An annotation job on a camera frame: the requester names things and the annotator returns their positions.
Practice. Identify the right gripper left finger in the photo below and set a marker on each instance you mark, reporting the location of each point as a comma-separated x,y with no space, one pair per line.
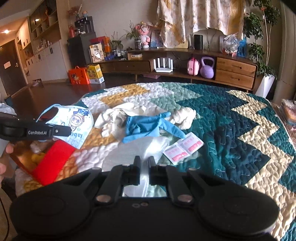
116,179

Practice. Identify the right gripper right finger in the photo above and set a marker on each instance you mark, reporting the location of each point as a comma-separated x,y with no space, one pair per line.
172,179

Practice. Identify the yellow rubber duck toy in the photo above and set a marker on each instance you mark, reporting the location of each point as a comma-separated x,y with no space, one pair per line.
37,157

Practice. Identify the pink wet wipe packets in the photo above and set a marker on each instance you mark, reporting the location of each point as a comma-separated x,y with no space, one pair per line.
183,148

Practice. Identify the translucent plastic bag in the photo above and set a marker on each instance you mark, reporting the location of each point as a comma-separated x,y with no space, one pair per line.
125,154

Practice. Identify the red square tin box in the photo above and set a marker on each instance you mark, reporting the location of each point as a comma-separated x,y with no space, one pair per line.
46,172

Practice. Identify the blue rubber glove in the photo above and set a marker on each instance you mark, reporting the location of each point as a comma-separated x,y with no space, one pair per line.
148,126

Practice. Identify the cream knitted sock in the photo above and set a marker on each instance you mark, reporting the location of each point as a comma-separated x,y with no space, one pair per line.
183,117

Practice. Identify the person left hand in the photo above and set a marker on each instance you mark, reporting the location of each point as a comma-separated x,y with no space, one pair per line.
6,167

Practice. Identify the white crumpled cloth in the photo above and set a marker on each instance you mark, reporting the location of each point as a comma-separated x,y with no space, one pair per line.
112,122

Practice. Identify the orange gift bag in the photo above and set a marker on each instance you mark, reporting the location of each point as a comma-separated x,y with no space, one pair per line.
78,76

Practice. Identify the quilted zigzag blanket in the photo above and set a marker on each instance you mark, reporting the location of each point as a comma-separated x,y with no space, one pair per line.
242,180

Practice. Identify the yellow cardboard box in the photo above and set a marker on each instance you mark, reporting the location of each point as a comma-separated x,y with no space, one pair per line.
94,74

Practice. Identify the black mini fridge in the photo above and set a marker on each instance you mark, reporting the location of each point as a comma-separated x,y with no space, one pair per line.
79,50

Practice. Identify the white wifi router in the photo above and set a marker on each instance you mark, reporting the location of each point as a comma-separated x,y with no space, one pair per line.
163,65

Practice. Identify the white product box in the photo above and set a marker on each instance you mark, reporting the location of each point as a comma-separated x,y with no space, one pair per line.
96,52

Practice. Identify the pink toy case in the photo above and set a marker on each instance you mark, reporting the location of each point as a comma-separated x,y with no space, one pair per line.
193,66

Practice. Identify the purple kettlebell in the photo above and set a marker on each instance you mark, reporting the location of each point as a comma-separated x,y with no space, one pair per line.
207,71

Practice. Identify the wooden tv console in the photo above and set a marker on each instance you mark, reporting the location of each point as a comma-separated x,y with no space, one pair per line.
230,71

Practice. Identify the black cylinder speaker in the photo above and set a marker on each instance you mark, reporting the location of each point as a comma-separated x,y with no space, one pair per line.
198,42

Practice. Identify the pink doll figure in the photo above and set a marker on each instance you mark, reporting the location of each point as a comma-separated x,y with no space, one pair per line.
143,30

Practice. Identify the clear bag of toys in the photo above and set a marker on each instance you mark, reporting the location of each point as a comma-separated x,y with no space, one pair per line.
230,45

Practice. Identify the floral sheet over tv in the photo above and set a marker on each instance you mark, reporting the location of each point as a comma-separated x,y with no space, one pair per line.
179,19

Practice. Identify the tall green potted plant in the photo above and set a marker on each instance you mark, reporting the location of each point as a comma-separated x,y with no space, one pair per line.
258,23

